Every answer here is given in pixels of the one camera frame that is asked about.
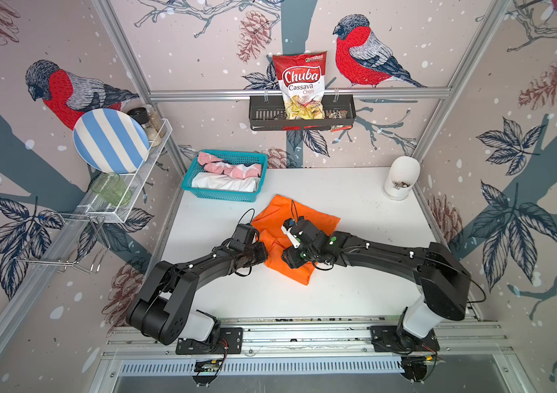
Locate orange garment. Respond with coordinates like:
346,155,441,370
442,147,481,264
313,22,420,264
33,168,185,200
251,193,342,286

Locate white shorts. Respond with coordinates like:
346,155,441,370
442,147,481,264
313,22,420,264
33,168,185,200
191,172,260,193

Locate pink patterned garment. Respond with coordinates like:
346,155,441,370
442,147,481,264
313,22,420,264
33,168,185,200
197,152,262,179

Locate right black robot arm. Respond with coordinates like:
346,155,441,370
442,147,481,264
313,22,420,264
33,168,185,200
281,217,473,340

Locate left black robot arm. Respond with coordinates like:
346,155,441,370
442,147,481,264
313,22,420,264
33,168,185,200
125,224,268,346

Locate white ceramic holder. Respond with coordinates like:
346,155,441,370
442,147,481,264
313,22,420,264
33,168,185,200
382,157,420,201

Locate green glass cup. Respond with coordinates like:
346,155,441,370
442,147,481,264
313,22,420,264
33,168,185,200
90,173,132,206

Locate clear spice jar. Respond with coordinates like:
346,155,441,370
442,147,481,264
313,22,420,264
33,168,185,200
144,105,166,147

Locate red Chuba chips bag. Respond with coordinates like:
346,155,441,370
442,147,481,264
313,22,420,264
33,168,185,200
273,52,327,121

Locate dark lid spice jar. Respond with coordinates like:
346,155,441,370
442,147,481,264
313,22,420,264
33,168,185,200
127,106,160,146

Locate blue striped plate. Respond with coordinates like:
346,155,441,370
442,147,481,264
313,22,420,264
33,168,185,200
73,108,150,175

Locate aluminium mounting rail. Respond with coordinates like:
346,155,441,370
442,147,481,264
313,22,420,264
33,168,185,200
102,316,514,360

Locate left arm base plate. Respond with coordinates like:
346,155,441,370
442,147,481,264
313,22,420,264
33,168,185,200
175,327,243,355

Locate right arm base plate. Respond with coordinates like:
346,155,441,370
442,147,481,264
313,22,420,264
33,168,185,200
368,325,440,355

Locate black wall shelf basket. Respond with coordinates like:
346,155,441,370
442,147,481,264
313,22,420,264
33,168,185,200
249,95,356,131

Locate white wire wall rack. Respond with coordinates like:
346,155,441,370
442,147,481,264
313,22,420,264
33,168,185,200
13,119,173,274

